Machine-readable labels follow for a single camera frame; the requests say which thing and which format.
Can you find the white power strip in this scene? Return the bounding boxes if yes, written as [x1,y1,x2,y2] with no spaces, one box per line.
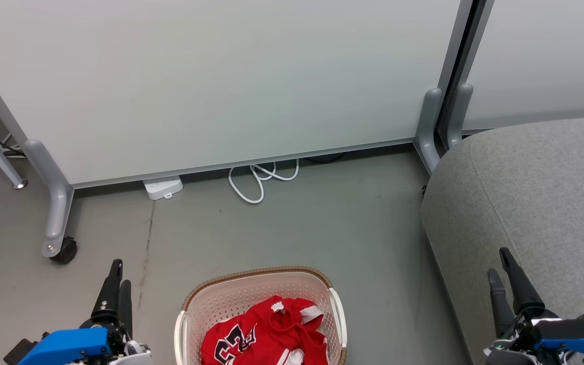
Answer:
[142,175,184,201]

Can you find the wide white partition panel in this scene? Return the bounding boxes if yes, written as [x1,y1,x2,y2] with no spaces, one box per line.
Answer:
[0,0,475,189]

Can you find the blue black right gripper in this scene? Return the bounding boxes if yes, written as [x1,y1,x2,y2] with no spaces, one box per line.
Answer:
[484,247,584,365]

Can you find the looped white power cable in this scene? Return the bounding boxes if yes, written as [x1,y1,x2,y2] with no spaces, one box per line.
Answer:
[228,159,300,205]

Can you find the red basketball jersey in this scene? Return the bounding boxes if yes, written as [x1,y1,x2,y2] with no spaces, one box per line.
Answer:
[201,296,329,365]

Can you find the grey partition leg with caster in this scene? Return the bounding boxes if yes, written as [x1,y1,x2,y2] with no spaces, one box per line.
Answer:
[23,139,75,258]

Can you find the narrow white partition panel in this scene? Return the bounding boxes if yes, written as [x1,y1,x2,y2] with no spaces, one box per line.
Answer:
[462,0,584,133]

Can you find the cream perforated laundry basket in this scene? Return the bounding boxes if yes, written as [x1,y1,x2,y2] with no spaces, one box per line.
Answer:
[174,266,348,365]

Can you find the grey fabric sofa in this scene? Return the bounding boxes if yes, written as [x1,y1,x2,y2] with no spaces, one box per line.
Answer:
[420,116,584,365]

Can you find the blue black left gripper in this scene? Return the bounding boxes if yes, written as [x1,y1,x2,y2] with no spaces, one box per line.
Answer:
[17,260,152,365]

